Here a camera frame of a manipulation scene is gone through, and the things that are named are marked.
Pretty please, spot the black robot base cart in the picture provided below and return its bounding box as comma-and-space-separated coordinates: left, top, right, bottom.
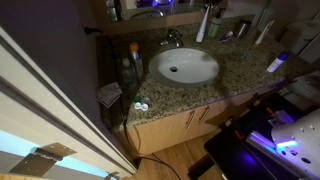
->
203, 92, 305, 180

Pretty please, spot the chrome tap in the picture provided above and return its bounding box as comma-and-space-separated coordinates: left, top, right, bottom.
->
159, 28, 185, 49

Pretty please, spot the tall white tube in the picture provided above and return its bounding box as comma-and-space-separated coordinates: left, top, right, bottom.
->
195, 3, 212, 44

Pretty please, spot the small white blue tube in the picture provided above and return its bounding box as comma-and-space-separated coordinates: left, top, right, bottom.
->
218, 30, 235, 44

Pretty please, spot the white contact lens case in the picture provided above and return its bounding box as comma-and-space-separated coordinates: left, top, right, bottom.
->
132, 96, 150, 112

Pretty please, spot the clear plastic bottle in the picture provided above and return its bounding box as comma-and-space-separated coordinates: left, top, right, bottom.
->
120, 57, 139, 92

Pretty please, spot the clear bottle with orange cap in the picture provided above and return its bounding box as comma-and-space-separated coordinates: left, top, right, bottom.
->
129, 42, 145, 82

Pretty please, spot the white oval sink basin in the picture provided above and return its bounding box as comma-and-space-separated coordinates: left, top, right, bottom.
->
148, 47, 221, 88

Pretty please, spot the wooden vanity cabinet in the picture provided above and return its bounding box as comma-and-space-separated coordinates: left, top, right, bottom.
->
127, 85, 284, 156

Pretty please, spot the patterned paper box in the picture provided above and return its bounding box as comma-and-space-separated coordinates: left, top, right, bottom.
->
96, 82, 123, 109

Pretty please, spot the green soap dispenser bottle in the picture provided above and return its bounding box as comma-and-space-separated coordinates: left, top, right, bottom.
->
207, 9, 224, 39

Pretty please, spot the metal cup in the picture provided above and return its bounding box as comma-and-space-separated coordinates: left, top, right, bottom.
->
233, 19, 253, 40

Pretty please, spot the white bottle with blue cap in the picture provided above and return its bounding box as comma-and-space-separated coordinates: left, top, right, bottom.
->
266, 51, 290, 74

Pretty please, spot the white door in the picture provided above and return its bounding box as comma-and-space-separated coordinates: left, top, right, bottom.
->
0, 26, 138, 180

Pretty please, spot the large brass door hinge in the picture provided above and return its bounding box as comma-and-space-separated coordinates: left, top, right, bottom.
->
8, 142, 78, 178

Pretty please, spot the white toilet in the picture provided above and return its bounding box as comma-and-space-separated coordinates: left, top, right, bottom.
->
282, 19, 320, 112

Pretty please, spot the metal cabinet handle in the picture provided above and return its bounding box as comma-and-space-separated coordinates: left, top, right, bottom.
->
184, 109, 197, 131
197, 105, 211, 126

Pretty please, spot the black power cable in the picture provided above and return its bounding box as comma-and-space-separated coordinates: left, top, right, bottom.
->
121, 93, 183, 180

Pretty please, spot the wall mirror with wooden frame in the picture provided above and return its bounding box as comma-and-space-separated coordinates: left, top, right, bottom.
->
89, 0, 234, 36

